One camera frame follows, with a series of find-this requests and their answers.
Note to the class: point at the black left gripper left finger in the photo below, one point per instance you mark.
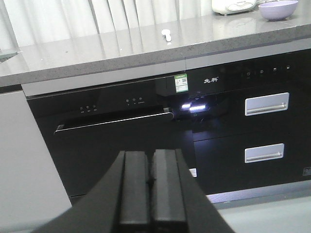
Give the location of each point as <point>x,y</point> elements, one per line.
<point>118,203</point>

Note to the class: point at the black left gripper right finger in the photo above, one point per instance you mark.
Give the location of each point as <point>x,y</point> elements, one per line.
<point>178,204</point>

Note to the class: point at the white plastic spoon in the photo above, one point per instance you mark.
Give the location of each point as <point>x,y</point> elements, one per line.
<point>166,33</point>

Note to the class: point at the purple plastic bowl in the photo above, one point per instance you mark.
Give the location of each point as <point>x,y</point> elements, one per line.
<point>278,10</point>

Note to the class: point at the grey cabinet panel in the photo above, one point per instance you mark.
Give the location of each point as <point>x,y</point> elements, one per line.
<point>31,191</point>

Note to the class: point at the black disinfection cabinet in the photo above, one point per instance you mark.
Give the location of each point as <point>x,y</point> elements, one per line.
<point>221,131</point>

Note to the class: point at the green white sticker label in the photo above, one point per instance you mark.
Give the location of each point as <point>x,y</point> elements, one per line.
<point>181,83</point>

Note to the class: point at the white blender base appliance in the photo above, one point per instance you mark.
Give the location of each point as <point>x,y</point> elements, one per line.
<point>226,7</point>

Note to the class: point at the white curtain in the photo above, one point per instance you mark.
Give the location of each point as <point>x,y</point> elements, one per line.
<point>28,22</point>

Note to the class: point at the lower silver drawer handle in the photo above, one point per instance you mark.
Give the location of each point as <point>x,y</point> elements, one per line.
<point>264,153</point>

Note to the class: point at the silver drawer handle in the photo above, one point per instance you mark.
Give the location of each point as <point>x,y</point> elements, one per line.
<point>264,153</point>
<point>266,104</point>

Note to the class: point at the upper silver drawer handle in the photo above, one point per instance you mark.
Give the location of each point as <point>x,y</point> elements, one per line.
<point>266,104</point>

